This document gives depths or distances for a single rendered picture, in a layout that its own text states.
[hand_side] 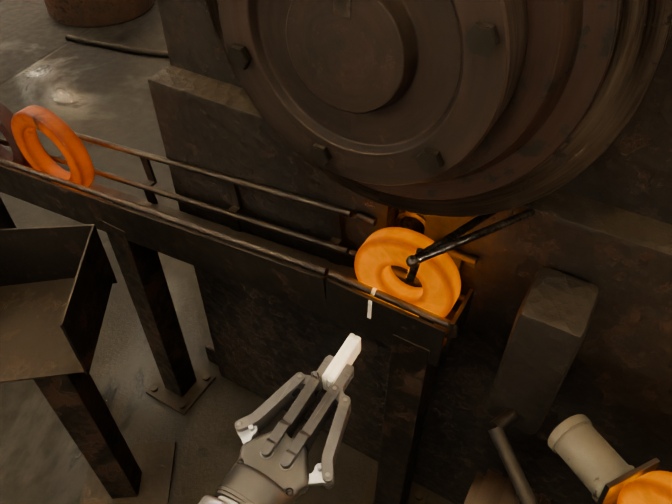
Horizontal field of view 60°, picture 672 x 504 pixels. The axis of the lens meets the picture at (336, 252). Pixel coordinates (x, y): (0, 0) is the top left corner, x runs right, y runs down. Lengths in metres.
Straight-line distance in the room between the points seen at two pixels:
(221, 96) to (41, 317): 0.46
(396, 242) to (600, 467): 0.36
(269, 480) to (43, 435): 1.11
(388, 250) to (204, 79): 0.43
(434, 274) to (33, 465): 1.16
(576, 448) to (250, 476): 0.39
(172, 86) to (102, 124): 1.69
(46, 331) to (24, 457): 0.67
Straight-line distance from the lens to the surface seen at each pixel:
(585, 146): 0.59
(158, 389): 1.64
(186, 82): 1.01
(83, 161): 1.21
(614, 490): 0.75
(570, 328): 0.74
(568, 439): 0.79
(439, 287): 0.79
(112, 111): 2.76
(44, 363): 1.00
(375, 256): 0.81
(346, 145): 0.58
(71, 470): 1.60
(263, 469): 0.66
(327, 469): 0.65
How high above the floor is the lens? 1.34
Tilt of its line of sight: 45 degrees down
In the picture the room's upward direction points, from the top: straight up
